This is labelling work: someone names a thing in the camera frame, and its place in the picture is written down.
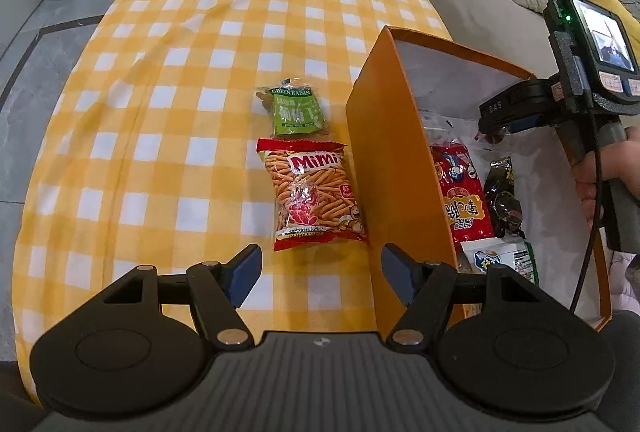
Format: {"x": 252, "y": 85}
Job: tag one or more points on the orange cardboard box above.
{"x": 385, "y": 172}

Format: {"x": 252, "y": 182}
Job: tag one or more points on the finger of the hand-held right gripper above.
{"x": 522, "y": 123}

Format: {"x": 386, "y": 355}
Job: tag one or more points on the person's right hand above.
{"x": 625, "y": 162}

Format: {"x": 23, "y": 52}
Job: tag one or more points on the dark snack packet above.
{"x": 502, "y": 207}

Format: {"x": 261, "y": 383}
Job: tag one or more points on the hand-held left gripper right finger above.
{"x": 400, "y": 274}

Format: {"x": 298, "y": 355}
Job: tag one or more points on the red cartoon print packet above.
{"x": 452, "y": 167}

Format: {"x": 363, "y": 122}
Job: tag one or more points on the large white snack packet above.
{"x": 482, "y": 259}

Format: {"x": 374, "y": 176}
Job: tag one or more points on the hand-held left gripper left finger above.
{"x": 245, "y": 272}

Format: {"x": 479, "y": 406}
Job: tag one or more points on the red stick snack packet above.
{"x": 310, "y": 192}

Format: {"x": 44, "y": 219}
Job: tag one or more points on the yellow checked tablecloth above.
{"x": 200, "y": 62}

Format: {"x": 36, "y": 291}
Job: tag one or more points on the pale pink cushion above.
{"x": 620, "y": 292}

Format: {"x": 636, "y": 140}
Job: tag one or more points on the green raisin packet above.
{"x": 295, "y": 112}

